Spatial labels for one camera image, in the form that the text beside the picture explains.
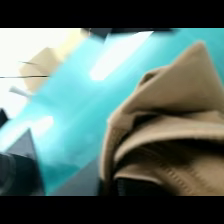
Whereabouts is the brown garment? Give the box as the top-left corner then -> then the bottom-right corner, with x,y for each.
98,41 -> 224,197

